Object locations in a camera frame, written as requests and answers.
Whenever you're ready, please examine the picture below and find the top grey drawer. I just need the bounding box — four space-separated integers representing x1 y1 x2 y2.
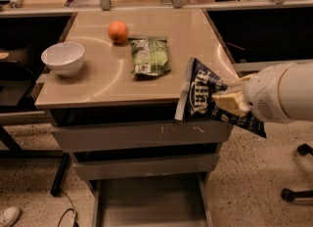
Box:
52 120 233 153

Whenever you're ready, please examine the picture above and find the white sneaker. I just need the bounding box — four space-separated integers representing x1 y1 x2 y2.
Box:
0 206 22 227

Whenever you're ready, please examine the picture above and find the grey drawer cabinet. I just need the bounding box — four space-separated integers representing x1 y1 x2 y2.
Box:
34 7 250 227

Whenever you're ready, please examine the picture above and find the orange fruit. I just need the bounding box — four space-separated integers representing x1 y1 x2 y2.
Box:
108 21 128 44

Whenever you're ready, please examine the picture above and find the blue chip bag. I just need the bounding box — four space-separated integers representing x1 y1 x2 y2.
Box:
175 58 266 138

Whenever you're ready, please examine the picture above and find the black table leg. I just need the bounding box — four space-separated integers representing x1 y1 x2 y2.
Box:
50 154 70 197

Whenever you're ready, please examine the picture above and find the white bowl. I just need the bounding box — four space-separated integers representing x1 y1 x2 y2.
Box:
41 42 85 76

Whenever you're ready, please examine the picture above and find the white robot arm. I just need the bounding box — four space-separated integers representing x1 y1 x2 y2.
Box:
212 62 313 123

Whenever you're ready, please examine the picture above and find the black floor cable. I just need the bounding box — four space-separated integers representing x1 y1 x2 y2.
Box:
56 191 80 227

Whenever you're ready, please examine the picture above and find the green chip bag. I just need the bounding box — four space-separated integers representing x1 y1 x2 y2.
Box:
128 37 171 77

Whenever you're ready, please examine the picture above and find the middle grey drawer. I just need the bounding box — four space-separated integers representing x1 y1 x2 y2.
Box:
73 154 219 181

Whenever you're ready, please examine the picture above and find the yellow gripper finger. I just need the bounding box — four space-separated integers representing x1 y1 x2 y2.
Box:
212 91 250 116
227 73 254 86

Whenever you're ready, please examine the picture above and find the grey drawer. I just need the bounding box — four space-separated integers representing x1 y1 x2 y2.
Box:
73 154 219 181
52 120 233 153

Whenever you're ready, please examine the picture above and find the black chair base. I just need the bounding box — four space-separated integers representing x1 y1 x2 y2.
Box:
280 143 313 204

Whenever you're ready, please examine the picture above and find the open bottom drawer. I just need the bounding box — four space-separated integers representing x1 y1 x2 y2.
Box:
92 173 213 227

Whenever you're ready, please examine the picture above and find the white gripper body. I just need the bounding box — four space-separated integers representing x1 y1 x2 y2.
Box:
243 63 293 123

